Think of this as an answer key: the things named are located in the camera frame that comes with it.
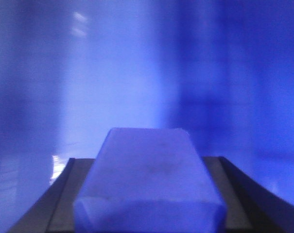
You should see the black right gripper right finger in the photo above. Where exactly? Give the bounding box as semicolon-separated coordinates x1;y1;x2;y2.
202;156;294;233

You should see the blue bottle-shaped part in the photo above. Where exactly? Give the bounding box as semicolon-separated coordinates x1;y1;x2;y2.
74;128;226;233

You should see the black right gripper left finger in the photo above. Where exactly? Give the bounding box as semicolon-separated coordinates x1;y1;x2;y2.
8;158;93;233

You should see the blue target bin left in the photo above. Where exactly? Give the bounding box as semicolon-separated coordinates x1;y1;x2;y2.
0;0;294;233

